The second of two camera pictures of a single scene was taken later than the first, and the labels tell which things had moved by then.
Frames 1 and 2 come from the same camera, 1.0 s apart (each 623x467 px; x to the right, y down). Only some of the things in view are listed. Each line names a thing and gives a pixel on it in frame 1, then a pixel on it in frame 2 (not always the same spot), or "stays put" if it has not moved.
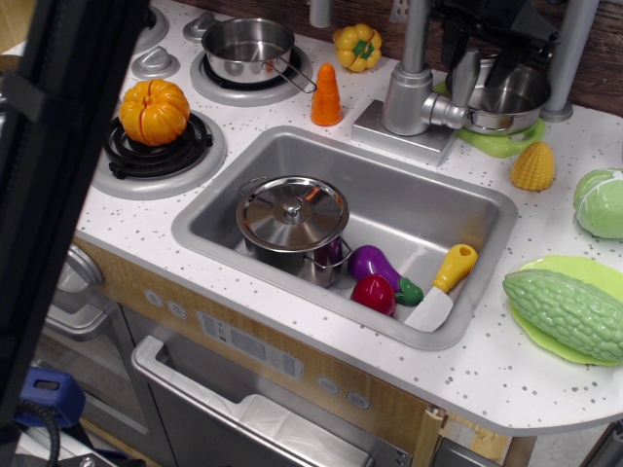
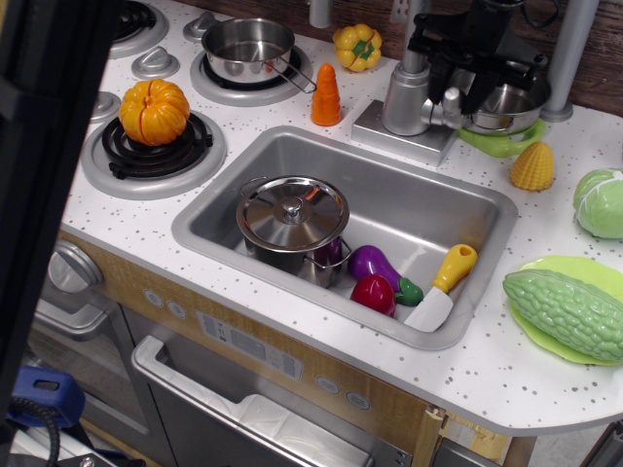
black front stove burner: [128, 159] stays put
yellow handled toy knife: [436, 306] stays put
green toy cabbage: [598, 202] stays put
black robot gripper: [515, 22] → [478, 38]
